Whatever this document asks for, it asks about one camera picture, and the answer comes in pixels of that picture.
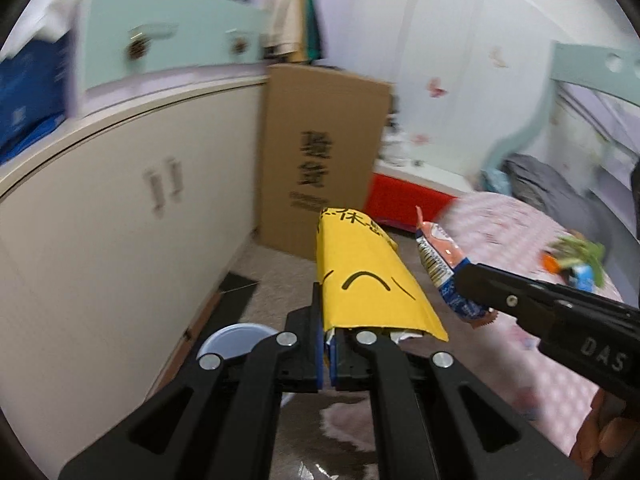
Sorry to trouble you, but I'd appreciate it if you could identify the grey duvet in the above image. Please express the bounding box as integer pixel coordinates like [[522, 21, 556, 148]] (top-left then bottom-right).
[[502, 154, 596, 241]]

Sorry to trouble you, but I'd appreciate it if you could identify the pink orange snack packet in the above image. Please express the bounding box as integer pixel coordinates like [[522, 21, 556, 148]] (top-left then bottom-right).
[[414, 206, 498, 328]]

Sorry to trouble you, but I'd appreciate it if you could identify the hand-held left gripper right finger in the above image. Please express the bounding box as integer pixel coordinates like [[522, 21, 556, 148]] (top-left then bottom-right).
[[332, 327, 586, 480]]

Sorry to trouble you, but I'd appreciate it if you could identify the tall cardboard box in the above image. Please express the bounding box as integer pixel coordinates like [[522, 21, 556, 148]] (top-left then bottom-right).
[[255, 62, 393, 261]]

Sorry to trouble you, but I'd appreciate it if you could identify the teal bunk bed frame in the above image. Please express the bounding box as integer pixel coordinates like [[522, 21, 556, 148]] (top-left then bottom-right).
[[482, 40, 640, 196]]

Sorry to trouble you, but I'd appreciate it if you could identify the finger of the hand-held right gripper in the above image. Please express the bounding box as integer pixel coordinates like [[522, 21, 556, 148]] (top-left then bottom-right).
[[455, 262, 556, 331]]

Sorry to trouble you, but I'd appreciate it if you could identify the yellow paper package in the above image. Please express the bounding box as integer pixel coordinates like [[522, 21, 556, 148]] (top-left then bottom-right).
[[316, 206, 449, 343]]

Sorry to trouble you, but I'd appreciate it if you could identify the green hanging garment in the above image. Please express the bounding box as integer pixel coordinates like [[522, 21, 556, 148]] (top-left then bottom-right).
[[304, 0, 328, 63]]

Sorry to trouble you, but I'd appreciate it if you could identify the blue snack packet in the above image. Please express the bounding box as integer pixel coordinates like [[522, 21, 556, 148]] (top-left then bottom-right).
[[570, 262, 598, 291]]

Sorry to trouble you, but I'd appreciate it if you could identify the white plastic bag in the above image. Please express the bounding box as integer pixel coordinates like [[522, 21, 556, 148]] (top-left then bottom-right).
[[382, 127, 413, 166]]

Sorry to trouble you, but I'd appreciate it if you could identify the cream hanging jacket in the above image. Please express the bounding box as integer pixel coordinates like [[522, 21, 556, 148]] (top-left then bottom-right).
[[265, 0, 308, 56]]

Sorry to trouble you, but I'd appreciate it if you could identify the red white low platform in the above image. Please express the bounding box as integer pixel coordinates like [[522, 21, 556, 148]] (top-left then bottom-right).
[[364, 159, 476, 233]]

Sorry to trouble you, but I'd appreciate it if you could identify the white round bin lid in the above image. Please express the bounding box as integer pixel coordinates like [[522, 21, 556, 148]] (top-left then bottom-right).
[[196, 324, 282, 363]]

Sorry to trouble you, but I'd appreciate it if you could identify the cream cabinet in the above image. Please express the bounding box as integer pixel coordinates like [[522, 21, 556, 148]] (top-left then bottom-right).
[[0, 72, 271, 441]]

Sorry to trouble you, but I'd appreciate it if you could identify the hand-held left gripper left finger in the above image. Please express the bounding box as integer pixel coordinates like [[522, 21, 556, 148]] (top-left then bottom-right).
[[59, 282, 328, 480]]

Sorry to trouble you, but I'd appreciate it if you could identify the white wardrobe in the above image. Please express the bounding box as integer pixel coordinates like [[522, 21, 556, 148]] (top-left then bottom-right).
[[320, 0, 556, 181]]

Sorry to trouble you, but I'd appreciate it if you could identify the blue bag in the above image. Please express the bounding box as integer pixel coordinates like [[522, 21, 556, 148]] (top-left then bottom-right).
[[0, 35, 71, 161]]

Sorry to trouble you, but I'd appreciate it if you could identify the teal drawer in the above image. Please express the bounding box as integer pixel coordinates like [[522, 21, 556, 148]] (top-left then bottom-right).
[[75, 0, 216, 106], [210, 2, 271, 68]]

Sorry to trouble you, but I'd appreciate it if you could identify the purple bed shelf unit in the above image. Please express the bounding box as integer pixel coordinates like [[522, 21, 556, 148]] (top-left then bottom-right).
[[555, 80, 640, 196]]

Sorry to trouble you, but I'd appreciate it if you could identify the person's right hand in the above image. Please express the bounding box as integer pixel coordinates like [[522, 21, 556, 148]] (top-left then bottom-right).
[[570, 391, 637, 466]]

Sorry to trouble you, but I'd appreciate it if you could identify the blue checked pillow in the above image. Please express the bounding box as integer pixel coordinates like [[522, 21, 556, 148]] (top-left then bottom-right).
[[481, 167, 511, 196]]

